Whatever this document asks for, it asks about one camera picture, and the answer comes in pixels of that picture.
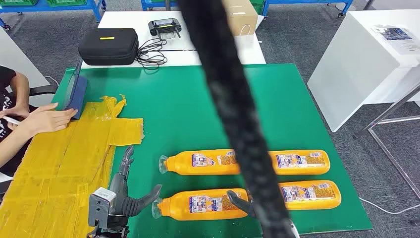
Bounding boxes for green plastic crate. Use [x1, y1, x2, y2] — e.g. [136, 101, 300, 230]
[249, 0, 265, 15]
[46, 0, 89, 8]
[0, 0, 39, 6]

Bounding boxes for orange detergent bottle clear cap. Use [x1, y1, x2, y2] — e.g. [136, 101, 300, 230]
[269, 150, 331, 176]
[279, 179, 342, 211]
[158, 149, 242, 176]
[151, 188, 250, 221]

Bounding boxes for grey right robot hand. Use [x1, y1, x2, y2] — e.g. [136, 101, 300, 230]
[227, 190, 257, 219]

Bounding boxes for black braided cable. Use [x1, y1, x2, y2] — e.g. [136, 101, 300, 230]
[178, 0, 298, 238]

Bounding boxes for person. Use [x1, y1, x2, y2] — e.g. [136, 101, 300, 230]
[0, 65, 79, 178]

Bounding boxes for printed paper leaflet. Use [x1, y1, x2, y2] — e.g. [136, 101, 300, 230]
[371, 24, 420, 56]

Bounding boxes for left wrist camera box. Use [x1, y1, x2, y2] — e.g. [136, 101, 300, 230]
[88, 187, 117, 227]

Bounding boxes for brown cardboard box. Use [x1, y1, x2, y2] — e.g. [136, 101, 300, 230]
[222, 0, 259, 37]

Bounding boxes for silver metal stand frame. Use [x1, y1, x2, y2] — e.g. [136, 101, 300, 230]
[354, 82, 420, 199]

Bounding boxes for black coiled cables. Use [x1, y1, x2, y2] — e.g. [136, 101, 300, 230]
[135, 31, 198, 69]

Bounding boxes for yellow taped plastic sheet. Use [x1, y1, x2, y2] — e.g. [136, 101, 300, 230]
[0, 95, 145, 238]

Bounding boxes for green table mat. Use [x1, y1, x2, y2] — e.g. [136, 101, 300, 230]
[52, 64, 373, 238]

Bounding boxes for white floor cable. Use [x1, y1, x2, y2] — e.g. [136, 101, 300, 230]
[358, 196, 420, 216]

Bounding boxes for black zip carry case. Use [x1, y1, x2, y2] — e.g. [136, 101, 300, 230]
[78, 28, 140, 66]

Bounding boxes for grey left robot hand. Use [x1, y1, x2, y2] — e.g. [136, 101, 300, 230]
[109, 145, 163, 227]

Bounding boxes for person's right hand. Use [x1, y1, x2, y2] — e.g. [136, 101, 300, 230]
[22, 103, 79, 135]

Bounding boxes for black remote controller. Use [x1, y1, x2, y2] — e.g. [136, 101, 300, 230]
[148, 18, 182, 39]

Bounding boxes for person's left hand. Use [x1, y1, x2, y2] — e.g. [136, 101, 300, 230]
[0, 106, 30, 130]

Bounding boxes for white side table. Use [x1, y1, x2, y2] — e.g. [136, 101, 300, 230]
[307, 9, 420, 133]

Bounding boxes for black office chair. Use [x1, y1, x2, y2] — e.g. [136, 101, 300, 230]
[29, 84, 59, 97]

